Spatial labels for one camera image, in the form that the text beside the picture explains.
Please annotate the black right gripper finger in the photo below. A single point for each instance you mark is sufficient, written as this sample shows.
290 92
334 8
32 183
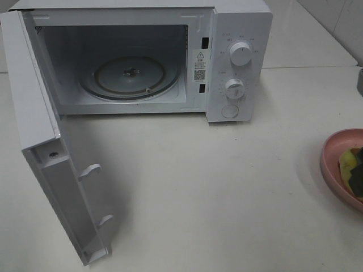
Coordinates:
355 181

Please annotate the sandwich with lettuce and cheese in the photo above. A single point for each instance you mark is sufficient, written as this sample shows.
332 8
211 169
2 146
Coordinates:
346 163

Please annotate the pink round plate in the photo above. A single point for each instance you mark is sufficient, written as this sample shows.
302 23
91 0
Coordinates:
333 147

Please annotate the white timer knob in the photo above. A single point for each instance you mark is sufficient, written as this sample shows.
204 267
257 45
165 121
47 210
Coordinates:
235 89

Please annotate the white microwave door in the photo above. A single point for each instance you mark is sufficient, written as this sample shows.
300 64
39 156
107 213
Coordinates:
43 139

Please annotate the upper white power knob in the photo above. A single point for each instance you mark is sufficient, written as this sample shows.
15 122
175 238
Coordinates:
240 53

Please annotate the white warning label sticker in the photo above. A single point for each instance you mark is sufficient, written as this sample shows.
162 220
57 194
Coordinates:
200 60

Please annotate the glass microwave turntable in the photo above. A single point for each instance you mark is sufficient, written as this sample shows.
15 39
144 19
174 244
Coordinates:
130 78

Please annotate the white microwave oven body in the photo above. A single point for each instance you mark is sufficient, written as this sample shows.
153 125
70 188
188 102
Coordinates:
80 34

